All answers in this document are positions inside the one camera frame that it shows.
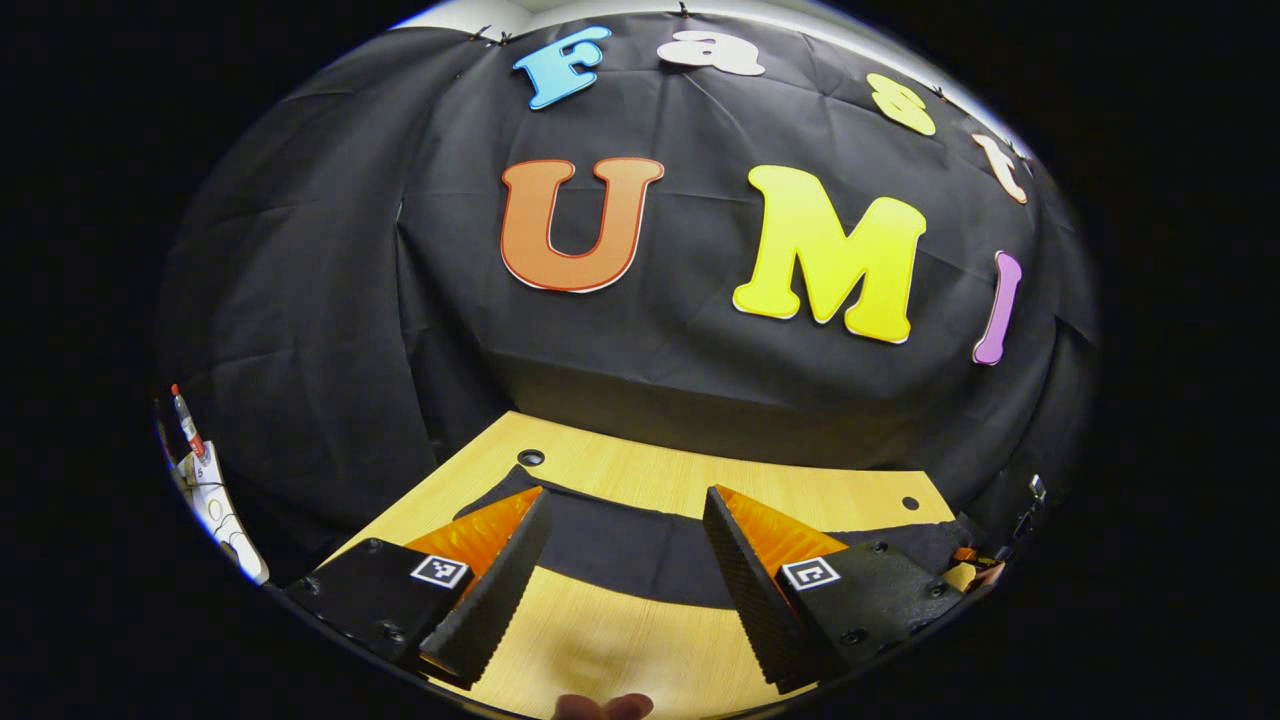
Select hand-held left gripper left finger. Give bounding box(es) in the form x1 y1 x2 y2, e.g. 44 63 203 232
283 486 554 691

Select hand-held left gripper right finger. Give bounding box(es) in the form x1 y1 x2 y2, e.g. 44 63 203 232
702 485 968 696

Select black jeans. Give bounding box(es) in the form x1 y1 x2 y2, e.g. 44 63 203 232
455 465 986 611

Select black backdrop cloth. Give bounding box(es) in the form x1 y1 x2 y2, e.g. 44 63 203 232
155 10 1101 586

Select white plastic object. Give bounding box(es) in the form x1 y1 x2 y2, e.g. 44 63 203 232
175 455 271 586

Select red-capped bottle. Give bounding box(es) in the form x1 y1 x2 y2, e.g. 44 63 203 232
168 383 209 466

